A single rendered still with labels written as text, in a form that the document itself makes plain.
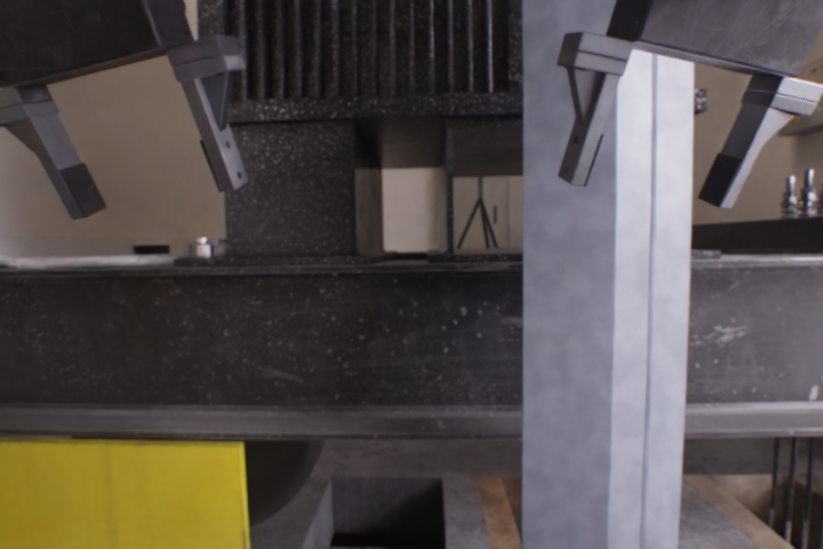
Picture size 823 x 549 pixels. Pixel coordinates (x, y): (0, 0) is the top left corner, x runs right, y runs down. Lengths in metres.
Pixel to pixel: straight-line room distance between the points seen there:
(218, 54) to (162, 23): 0.04
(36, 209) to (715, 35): 1.43
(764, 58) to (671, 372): 0.33
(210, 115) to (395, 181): 3.66
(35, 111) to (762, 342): 0.91
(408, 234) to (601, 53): 3.65
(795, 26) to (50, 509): 1.01
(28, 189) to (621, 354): 1.38
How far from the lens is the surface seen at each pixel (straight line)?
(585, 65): 0.34
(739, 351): 0.82
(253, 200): 0.69
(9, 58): 0.42
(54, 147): 0.44
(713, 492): 1.52
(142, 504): 0.80
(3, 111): 0.44
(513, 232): 3.78
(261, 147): 0.70
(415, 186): 3.97
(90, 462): 0.82
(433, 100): 0.66
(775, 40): 0.41
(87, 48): 0.38
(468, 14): 0.70
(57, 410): 0.93
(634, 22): 0.36
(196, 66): 0.35
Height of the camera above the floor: 0.69
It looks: 4 degrees down
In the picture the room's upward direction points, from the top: 1 degrees counter-clockwise
